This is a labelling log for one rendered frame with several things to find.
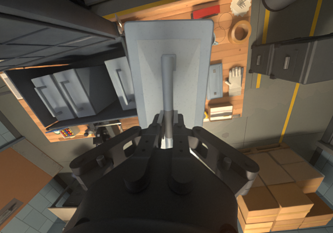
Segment grey round pipe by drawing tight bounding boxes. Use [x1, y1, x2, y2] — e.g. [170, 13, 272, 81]
[261, 0, 299, 12]

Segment wooden pallet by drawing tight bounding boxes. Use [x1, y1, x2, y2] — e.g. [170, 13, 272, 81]
[237, 142, 290, 156]

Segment dark transit case body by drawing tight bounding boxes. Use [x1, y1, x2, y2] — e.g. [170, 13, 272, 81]
[4, 46, 140, 131]

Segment brown box of white cards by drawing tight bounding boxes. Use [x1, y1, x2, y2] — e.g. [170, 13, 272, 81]
[207, 102, 234, 122]

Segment brown cardboard box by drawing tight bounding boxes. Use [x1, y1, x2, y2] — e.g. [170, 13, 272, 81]
[267, 182, 315, 233]
[267, 147, 302, 166]
[280, 160, 326, 194]
[298, 192, 333, 230]
[236, 185, 281, 233]
[246, 152, 284, 187]

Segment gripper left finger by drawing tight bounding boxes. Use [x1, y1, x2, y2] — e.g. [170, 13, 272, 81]
[69, 113, 166, 194]

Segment white work glove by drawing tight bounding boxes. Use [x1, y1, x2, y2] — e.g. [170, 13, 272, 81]
[224, 66, 245, 98]

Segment grey flat pouch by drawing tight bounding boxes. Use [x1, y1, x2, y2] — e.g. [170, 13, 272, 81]
[206, 62, 224, 101]

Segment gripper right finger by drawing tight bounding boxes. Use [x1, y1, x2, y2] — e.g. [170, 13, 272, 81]
[169, 113, 261, 195]

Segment grey open drawer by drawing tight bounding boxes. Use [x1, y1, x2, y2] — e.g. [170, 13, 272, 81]
[48, 175, 89, 223]

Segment box of coloured pieces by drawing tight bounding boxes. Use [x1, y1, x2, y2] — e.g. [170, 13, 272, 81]
[59, 126, 77, 139]

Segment red flat box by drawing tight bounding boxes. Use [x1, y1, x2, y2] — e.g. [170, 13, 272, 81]
[192, 4, 221, 20]

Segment grey metal lid hook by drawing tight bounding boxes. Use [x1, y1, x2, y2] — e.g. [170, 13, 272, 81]
[114, 14, 127, 37]

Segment thin wire ring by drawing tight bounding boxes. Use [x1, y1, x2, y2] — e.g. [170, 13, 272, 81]
[218, 11, 234, 30]
[212, 26, 228, 44]

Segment grey case latch lever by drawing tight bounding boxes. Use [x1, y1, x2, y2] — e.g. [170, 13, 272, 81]
[85, 120, 124, 146]

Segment dark transit case lid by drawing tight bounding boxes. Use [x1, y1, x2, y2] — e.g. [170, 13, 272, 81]
[0, 0, 124, 75]

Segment tan tape roll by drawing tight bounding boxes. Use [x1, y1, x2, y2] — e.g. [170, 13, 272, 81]
[228, 19, 253, 45]

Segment dark grey floor case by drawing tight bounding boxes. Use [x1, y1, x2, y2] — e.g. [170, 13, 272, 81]
[249, 31, 333, 85]

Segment white vent grille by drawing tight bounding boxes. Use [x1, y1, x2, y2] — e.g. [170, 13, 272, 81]
[0, 71, 23, 100]

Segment grey archive box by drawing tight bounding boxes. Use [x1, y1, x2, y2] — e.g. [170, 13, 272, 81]
[31, 74, 77, 121]
[52, 68, 97, 118]
[124, 19, 215, 150]
[104, 56, 137, 111]

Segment white crumpled paper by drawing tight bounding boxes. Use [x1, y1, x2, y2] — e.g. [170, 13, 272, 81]
[230, 0, 252, 17]

